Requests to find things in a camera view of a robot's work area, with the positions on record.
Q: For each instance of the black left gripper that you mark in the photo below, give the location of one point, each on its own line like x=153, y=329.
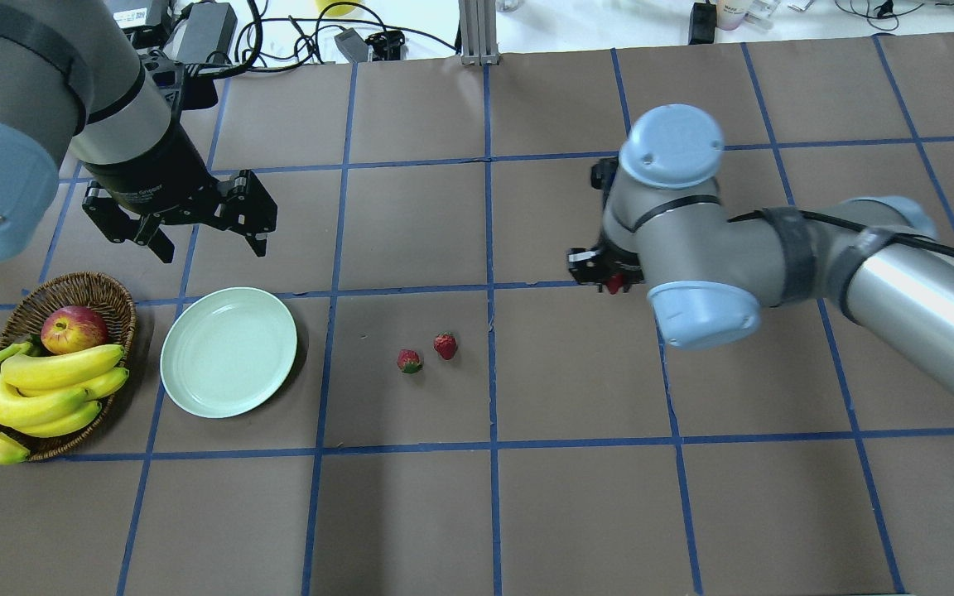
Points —
x=150, y=178

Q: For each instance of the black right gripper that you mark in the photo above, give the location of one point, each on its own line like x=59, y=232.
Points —
x=599, y=266

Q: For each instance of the red strawberry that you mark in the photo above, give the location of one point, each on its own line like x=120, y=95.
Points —
x=408, y=361
x=614, y=284
x=446, y=345

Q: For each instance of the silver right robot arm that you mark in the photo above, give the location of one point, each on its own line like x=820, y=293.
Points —
x=709, y=277

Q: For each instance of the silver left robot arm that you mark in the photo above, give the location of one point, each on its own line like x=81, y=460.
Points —
x=71, y=83

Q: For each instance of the light green plate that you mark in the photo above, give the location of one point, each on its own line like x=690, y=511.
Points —
x=228, y=352

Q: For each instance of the red apple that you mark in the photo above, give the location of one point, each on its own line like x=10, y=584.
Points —
x=72, y=329

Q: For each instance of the black power brick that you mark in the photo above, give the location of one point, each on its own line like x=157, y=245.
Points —
x=205, y=33

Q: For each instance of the woven wicker fruit basket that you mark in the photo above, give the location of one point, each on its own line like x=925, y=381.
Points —
x=110, y=300

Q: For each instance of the yellow banana bunch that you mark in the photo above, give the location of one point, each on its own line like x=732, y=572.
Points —
x=52, y=412

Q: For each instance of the black power adapter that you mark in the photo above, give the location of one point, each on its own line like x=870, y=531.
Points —
x=703, y=22

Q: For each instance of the white paper cup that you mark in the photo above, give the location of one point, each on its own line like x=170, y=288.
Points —
x=731, y=13

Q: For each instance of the aluminium frame post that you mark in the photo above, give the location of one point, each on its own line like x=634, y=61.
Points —
x=479, y=43

